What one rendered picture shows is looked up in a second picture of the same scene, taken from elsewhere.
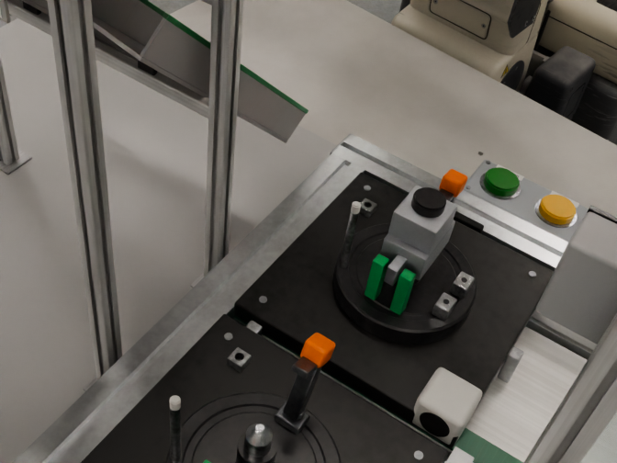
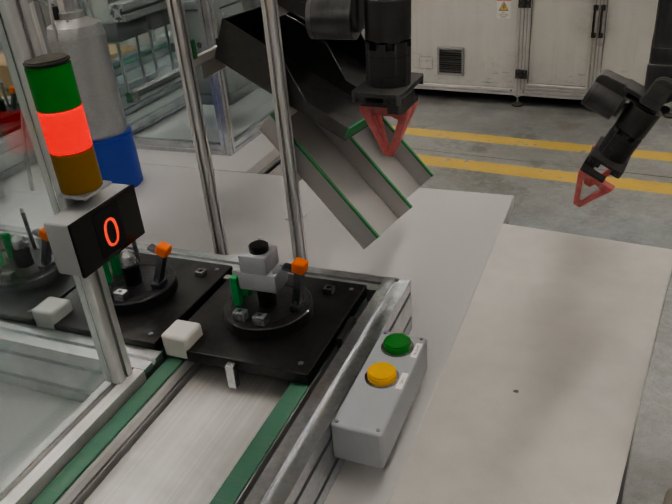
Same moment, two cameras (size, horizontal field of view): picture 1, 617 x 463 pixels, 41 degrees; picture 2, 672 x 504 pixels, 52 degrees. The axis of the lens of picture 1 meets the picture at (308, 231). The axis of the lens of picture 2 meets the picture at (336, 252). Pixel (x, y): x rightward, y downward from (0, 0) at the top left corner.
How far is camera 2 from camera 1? 1.19 m
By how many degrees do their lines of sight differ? 68
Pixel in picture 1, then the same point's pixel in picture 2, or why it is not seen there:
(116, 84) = (451, 233)
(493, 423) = (202, 390)
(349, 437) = (160, 312)
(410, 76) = (589, 339)
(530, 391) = (230, 404)
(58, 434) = not seen: hidden behind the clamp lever
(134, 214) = (345, 265)
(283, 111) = (356, 222)
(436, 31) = not seen: outside the picture
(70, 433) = not seen: hidden behind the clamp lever
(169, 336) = (219, 260)
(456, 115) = (558, 371)
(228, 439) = (148, 272)
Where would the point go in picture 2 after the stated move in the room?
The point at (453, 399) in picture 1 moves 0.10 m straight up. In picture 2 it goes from (177, 329) to (163, 272)
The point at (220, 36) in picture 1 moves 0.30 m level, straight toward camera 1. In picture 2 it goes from (283, 133) to (100, 163)
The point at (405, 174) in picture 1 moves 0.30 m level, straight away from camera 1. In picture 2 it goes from (383, 306) to (577, 300)
